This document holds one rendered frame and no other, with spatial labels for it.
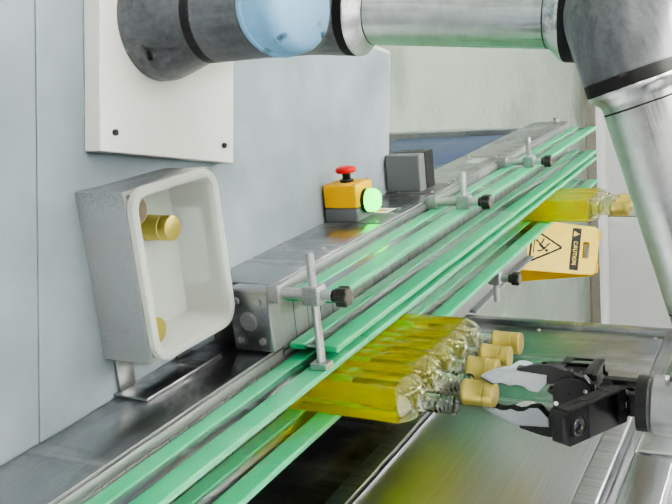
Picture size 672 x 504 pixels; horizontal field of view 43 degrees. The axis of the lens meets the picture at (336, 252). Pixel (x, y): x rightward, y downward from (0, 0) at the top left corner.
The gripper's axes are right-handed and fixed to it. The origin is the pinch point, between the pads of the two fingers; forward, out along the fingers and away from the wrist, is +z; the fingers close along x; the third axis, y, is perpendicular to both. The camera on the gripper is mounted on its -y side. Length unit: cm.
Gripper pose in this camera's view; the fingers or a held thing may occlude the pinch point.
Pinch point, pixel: (490, 393)
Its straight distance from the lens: 116.9
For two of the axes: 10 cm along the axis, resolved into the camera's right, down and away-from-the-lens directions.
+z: -8.8, -0.2, 4.7
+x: -0.9, -9.7, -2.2
